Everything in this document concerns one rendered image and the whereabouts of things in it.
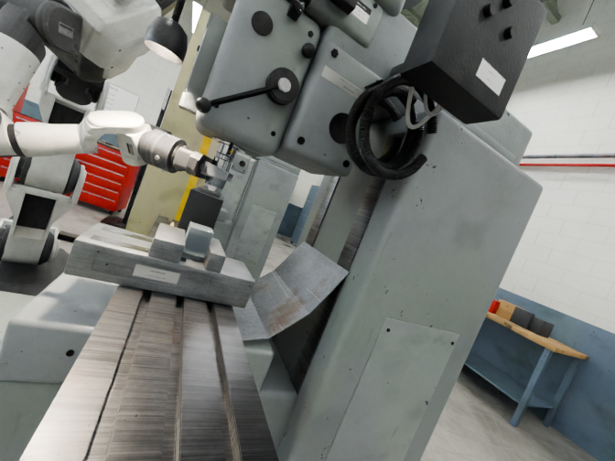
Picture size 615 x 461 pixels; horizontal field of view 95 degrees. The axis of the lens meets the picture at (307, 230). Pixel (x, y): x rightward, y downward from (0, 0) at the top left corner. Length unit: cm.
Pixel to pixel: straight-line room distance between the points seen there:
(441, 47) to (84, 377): 66
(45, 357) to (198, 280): 28
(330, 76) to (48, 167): 102
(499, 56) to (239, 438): 70
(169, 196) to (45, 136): 171
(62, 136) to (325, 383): 82
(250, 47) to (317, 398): 81
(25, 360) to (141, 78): 956
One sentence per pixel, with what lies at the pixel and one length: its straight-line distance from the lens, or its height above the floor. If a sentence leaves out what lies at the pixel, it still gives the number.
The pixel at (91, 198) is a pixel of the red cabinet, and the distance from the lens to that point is 545.
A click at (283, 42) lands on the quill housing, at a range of 73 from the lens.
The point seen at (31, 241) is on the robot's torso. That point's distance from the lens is 150.
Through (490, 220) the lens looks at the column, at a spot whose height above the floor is 139.
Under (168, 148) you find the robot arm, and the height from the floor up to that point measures 124.
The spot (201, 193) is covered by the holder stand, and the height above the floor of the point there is 114.
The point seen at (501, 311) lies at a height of 94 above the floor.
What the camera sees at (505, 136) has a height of 168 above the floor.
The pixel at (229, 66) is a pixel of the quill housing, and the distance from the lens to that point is 68.
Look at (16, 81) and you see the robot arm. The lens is 92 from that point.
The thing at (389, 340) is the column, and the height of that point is 99.
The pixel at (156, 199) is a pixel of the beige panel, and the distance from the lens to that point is 250.
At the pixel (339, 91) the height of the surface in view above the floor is 151.
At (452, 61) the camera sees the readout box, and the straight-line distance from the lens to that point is 58.
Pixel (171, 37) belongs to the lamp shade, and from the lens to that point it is 68.
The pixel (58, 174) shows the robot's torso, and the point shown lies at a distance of 135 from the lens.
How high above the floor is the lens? 123
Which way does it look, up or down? 4 degrees down
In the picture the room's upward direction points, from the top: 22 degrees clockwise
